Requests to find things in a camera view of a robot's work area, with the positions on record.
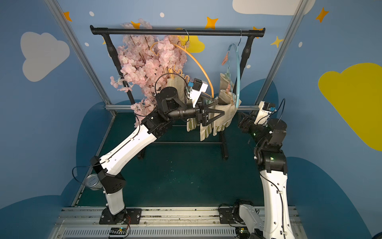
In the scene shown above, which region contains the cream glove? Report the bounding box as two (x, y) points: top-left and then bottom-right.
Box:
(187, 118), (200, 132)
(200, 123), (213, 141)
(213, 104), (238, 136)
(218, 73), (235, 105)
(167, 76), (186, 103)

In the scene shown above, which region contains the light blue clip hanger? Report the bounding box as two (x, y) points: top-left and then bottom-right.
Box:
(221, 29), (243, 109)

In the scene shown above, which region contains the yellow clip hanger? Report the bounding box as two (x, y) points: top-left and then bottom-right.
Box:
(149, 28), (215, 99)

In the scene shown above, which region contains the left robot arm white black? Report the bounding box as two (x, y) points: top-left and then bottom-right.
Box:
(91, 87), (225, 216)

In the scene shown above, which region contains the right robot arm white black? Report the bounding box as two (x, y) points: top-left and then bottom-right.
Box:
(233, 115), (294, 239)

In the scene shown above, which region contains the pink cherry blossom branch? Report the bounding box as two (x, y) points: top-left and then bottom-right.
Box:
(110, 35), (187, 125)

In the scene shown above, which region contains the black clothes rack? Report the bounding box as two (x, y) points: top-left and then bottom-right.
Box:
(90, 25), (266, 159)

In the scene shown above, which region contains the silver metal can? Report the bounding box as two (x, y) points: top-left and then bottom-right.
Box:
(85, 174), (103, 191)

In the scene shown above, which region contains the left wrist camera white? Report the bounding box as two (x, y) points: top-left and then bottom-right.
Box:
(187, 78), (208, 108)

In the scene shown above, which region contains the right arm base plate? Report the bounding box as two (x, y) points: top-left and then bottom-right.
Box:
(217, 206), (237, 225)

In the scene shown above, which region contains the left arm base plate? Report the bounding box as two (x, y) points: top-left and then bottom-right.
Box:
(99, 207), (142, 225)

